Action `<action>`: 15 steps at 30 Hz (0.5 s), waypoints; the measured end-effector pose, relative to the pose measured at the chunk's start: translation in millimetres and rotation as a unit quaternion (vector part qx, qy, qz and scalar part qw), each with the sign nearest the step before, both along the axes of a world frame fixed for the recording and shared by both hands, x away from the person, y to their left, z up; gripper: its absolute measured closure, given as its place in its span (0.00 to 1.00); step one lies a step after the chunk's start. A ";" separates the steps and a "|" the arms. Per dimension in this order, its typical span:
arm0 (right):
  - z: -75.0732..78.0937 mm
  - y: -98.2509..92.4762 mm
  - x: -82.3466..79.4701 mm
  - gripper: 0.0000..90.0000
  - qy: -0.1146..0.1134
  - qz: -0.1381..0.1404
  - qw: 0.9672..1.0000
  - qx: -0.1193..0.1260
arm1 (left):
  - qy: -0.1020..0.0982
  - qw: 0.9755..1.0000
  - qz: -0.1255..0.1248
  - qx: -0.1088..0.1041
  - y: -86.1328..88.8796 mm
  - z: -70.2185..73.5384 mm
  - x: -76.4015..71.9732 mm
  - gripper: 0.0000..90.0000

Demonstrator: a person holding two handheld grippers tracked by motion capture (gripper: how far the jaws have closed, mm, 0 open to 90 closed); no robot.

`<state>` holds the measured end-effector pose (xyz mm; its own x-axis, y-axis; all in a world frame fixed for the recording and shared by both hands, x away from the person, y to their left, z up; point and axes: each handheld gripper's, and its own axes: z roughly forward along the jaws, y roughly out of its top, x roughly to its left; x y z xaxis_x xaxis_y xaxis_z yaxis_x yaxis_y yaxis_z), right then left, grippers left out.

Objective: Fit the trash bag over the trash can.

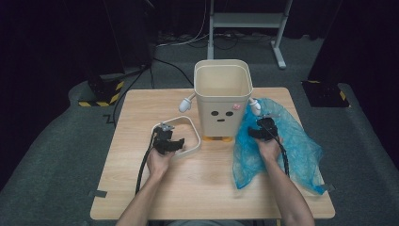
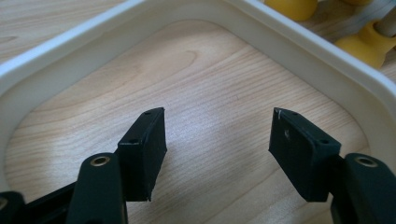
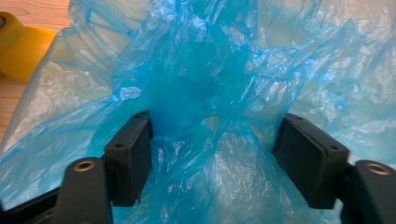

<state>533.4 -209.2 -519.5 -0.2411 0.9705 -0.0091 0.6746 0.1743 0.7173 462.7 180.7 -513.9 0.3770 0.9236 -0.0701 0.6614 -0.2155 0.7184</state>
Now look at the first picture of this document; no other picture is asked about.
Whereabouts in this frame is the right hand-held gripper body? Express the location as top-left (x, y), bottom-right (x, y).
top-left (257, 114), bottom-right (280, 141)

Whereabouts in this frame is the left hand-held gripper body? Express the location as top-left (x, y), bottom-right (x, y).
top-left (153, 122), bottom-right (177, 155)

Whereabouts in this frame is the cream square bin rim ring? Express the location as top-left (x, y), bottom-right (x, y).
top-left (151, 115), bottom-right (202, 159)

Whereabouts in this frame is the blue plastic garbage bag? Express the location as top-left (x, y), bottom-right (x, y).
top-left (231, 97), bottom-right (324, 196)

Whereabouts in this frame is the cream trash bin with face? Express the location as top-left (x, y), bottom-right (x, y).
top-left (178, 58), bottom-right (262, 143)

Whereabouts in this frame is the person's right hand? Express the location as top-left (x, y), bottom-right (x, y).
top-left (255, 137), bottom-right (283, 164)

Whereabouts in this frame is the person's left hand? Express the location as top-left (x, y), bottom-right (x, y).
top-left (146, 147), bottom-right (177, 181)

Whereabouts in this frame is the black base with striped tape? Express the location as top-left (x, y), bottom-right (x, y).
top-left (78, 73), bottom-right (125, 107)
top-left (301, 79), bottom-right (351, 108)

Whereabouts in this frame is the white metal stand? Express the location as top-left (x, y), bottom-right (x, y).
top-left (206, 0), bottom-right (295, 70)

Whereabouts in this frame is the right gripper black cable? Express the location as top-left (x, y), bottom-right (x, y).
top-left (266, 123), bottom-right (290, 177)

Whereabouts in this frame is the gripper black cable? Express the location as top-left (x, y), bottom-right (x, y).
top-left (135, 130), bottom-right (158, 195)
top-left (266, 123), bottom-right (290, 177)

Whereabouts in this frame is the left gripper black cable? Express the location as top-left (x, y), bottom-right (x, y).
top-left (135, 130), bottom-right (158, 195)

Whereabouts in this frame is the black floor cable bundle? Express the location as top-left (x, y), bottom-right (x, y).
top-left (215, 31), bottom-right (275, 51)

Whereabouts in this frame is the white floor cable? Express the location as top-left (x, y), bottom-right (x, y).
top-left (156, 0), bottom-right (211, 48)

